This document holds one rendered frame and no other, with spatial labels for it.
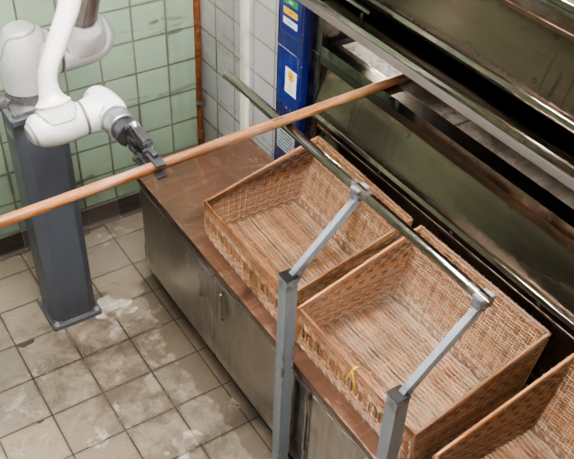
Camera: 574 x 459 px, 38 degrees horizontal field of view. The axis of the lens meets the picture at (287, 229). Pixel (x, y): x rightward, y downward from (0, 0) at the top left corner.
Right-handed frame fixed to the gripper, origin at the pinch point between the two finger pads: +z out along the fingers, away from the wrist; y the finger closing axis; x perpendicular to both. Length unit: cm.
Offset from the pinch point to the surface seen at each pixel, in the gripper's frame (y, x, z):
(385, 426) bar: 34, -19, 82
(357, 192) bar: 1, -41, 36
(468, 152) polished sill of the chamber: 0, -79, 38
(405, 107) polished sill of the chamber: 1, -79, 10
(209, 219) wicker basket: 51, -30, -27
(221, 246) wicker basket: 56, -30, -18
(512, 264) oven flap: 22, -77, 64
